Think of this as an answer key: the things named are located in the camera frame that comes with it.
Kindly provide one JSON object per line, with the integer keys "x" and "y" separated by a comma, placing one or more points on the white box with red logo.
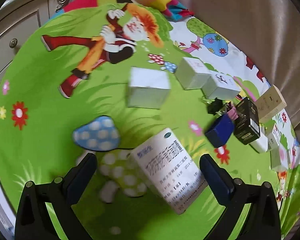
{"x": 192, "y": 73}

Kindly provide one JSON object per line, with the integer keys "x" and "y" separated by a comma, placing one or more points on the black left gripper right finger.
{"x": 262, "y": 221}

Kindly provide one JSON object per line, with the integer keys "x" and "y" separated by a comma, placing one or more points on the white cube box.
{"x": 147, "y": 88}

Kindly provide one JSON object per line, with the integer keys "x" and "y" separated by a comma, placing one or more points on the tall beige box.
{"x": 269, "y": 104}

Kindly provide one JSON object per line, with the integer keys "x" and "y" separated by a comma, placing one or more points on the long white green medicine box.
{"x": 168, "y": 170}

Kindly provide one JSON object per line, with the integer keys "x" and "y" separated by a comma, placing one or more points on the white rounded case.
{"x": 260, "y": 145}

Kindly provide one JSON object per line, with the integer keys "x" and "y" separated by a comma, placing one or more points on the pink binder clip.
{"x": 231, "y": 111}

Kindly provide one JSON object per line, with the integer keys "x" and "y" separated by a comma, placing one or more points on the black gold box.
{"x": 247, "y": 128}

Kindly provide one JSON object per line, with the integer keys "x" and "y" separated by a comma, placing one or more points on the long white box black logo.
{"x": 220, "y": 86}

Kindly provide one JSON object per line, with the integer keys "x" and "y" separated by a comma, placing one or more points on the small white red box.
{"x": 273, "y": 136}

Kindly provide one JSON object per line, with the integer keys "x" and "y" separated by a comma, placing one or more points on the cream carved cabinet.
{"x": 19, "y": 19}

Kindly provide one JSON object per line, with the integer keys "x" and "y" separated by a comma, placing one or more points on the black binder clip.
{"x": 216, "y": 107}

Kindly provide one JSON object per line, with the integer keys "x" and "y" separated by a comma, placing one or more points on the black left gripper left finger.
{"x": 33, "y": 220}

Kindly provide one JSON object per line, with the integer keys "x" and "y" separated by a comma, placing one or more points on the dark blue small box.
{"x": 220, "y": 131}

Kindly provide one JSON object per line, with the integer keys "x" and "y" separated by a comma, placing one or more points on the white pink small box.
{"x": 279, "y": 159}

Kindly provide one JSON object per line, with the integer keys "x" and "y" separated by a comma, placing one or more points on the beige curtain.
{"x": 268, "y": 31}

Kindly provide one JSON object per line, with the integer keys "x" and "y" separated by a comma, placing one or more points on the colourful cartoon tablecloth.
{"x": 67, "y": 87}

